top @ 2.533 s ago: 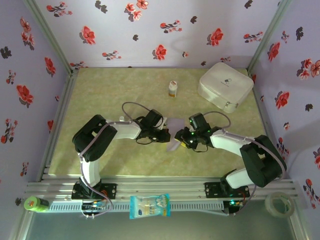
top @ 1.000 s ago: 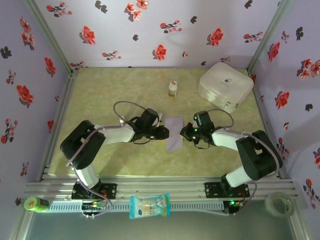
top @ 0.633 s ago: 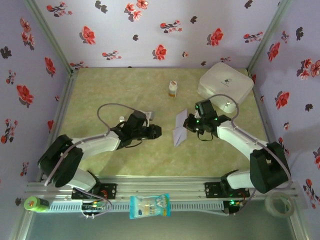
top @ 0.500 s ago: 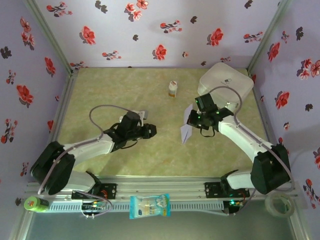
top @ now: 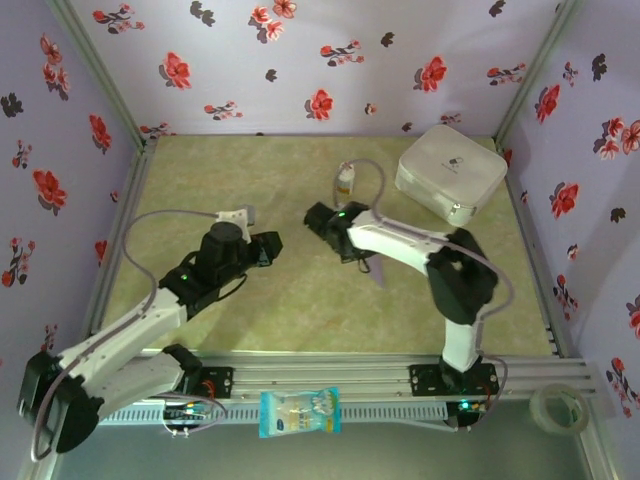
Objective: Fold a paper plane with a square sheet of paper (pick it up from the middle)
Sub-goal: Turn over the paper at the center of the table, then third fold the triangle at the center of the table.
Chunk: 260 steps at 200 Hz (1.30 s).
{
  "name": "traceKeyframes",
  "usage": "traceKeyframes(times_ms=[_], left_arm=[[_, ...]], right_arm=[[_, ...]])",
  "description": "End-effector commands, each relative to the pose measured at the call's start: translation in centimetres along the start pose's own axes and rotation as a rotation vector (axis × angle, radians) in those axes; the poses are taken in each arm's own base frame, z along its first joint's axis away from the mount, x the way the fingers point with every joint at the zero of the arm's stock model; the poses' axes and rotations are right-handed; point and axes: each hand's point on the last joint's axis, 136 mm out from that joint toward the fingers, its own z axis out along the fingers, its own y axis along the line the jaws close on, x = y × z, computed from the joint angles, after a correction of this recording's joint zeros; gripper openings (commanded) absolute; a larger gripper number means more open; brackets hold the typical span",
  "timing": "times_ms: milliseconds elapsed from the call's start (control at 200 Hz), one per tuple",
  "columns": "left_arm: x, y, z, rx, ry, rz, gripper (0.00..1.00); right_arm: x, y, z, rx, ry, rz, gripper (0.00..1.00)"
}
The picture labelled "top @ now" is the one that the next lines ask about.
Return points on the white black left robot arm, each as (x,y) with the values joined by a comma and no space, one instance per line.
(125,330)

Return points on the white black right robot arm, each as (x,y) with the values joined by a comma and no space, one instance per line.
(400,240)

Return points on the white pill bottle orange label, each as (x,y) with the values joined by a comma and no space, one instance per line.
(346,180)

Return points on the white zip case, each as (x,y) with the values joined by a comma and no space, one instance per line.
(450,160)

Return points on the blue snack packet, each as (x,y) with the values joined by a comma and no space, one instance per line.
(300,412)

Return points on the clear tape roll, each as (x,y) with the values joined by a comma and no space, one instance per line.
(537,400)

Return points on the aluminium side rail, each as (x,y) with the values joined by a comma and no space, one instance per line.
(129,200)
(532,250)

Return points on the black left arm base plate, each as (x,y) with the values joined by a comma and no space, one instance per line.
(220,380)

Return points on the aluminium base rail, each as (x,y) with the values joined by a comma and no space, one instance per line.
(320,372)

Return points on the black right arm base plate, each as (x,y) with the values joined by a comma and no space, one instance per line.
(422,380)

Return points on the aluminium frame post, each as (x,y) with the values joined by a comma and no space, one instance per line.
(539,65)
(96,65)

